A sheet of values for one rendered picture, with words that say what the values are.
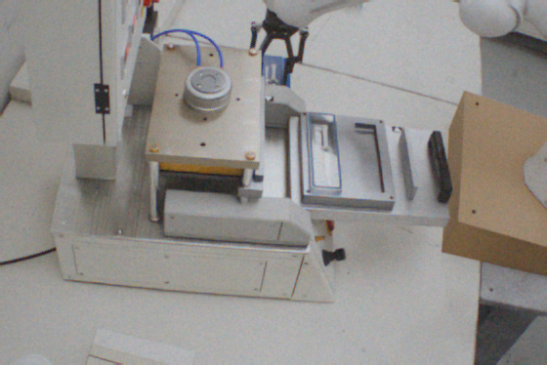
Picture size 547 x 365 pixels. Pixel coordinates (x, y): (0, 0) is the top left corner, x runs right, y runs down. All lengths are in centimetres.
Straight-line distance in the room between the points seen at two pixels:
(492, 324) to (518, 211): 55
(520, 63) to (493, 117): 179
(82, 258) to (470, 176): 82
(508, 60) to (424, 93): 161
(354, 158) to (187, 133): 33
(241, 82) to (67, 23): 43
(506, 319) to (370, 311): 67
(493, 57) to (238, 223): 239
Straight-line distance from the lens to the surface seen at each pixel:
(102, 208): 130
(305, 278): 135
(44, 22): 95
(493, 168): 161
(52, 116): 106
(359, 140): 139
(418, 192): 135
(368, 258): 151
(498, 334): 209
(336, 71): 187
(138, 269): 135
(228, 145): 115
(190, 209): 121
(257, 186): 119
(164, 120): 118
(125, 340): 126
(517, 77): 339
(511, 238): 152
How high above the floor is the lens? 196
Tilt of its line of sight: 50 degrees down
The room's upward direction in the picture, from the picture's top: 11 degrees clockwise
